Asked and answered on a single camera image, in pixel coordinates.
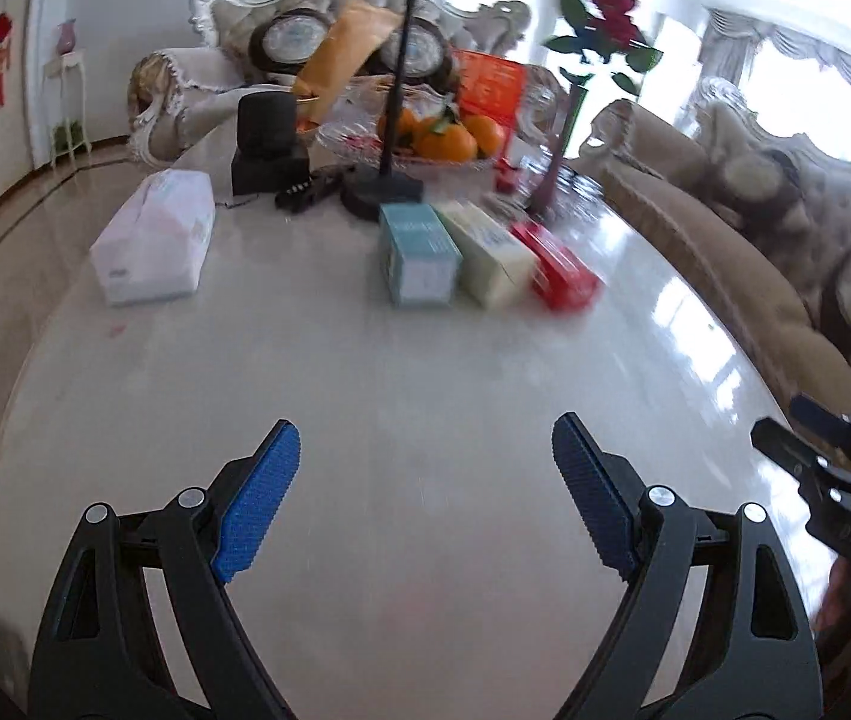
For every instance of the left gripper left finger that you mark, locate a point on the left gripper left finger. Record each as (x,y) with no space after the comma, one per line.
(98,654)

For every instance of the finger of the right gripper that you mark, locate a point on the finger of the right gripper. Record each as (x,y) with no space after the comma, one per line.
(786,450)
(833,430)

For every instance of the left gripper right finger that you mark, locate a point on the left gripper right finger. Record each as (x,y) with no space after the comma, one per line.
(752,654)

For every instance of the beige sofa right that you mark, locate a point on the beige sofa right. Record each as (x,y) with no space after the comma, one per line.
(753,222)

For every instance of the red carton box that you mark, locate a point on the red carton box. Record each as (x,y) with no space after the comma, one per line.
(562,280)

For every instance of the ornate marble coffee table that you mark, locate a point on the ornate marble coffee table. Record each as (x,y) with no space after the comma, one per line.
(428,561)

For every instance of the cream white carton box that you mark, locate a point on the cream white carton box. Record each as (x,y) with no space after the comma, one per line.
(497,269)

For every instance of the teal carton box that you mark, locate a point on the teal carton box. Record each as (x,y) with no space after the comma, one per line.
(420,261)

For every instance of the white tissue pack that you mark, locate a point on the white tissue pack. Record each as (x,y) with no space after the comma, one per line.
(157,242)

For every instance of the glass fruit tray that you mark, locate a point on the glass fruit tray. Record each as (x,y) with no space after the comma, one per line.
(352,130)

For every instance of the orange fruit right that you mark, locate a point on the orange fruit right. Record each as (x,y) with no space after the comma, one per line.
(445,140)

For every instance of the orange fruit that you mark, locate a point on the orange fruit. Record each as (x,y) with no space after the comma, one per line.
(405,128)
(445,140)

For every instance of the red rose in vase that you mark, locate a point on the red rose in vase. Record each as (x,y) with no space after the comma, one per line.
(604,45)

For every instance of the red greeting sign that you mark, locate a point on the red greeting sign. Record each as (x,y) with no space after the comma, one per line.
(489,85)

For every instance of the orange fruit left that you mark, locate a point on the orange fruit left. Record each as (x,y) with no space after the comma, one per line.
(405,128)

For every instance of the black phone stand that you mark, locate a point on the black phone stand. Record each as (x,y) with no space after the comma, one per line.
(364,190)

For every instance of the black speaker base box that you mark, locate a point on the black speaker base box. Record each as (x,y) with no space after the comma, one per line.
(269,175)

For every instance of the black remote control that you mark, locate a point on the black remote control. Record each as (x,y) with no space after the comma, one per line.
(301,196)

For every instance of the black round speaker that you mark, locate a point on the black round speaker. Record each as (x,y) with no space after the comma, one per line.
(266,123)

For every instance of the white side stand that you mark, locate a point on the white side stand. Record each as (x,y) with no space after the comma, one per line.
(64,98)

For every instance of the yellow paper bag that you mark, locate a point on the yellow paper bag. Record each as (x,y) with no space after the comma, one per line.
(358,32)

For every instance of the ornate white armchair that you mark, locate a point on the ornate white armchair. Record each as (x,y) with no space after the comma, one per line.
(314,49)

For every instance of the pink vase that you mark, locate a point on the pink vase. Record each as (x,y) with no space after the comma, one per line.
(67,37)

